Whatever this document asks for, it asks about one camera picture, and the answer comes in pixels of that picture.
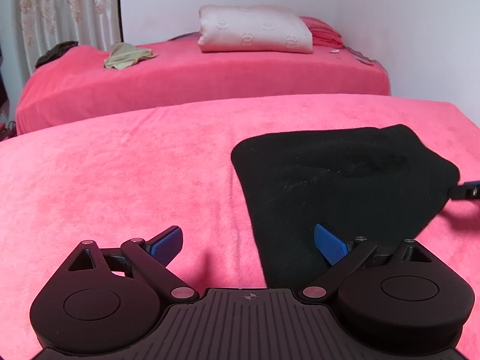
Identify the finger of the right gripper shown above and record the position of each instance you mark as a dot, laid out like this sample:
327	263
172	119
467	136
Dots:
466	191

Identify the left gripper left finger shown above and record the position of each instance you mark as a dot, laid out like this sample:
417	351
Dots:
104	300

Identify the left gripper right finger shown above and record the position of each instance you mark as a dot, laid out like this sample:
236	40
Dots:
404	302

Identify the black pants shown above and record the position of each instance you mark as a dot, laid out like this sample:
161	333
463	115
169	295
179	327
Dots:
380	183

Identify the near pink bed cover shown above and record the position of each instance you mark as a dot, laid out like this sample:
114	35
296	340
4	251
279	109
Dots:
137	173

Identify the pink bed cover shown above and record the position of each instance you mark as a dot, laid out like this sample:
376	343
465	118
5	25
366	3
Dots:
77	85
137	173

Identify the folded pink blanket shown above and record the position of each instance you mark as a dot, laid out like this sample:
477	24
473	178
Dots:
323	35

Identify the far pink bed cover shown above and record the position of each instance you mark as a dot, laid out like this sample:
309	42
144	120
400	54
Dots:
77	85

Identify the olive green garment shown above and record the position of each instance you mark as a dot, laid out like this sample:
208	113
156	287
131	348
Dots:
124	55

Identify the dark garment on far bed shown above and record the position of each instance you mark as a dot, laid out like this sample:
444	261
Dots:
55	52

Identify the pale pink folded quilt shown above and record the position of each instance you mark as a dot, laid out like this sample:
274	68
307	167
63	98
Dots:
252	28

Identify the white patterned curtain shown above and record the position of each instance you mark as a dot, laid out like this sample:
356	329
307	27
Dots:
44	24

